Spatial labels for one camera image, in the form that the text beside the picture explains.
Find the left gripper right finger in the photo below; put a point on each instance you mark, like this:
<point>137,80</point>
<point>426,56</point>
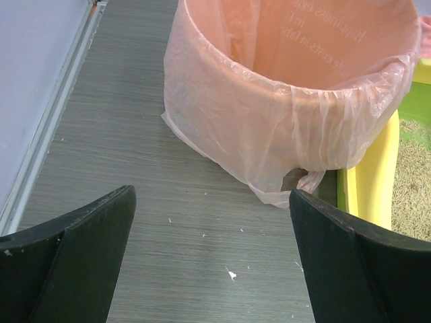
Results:
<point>357,271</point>

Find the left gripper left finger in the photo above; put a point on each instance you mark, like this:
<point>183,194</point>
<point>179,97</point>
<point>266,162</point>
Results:
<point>66,269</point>

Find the yellow green litter box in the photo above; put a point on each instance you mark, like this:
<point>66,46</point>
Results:
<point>366,190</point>

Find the cat litter sand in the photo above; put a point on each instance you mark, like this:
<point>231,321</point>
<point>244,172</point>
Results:
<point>411,189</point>

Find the bin with pink liner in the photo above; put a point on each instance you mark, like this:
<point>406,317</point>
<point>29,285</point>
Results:
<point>265,87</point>

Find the pink cloth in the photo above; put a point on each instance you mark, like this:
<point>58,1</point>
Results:
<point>425,47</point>

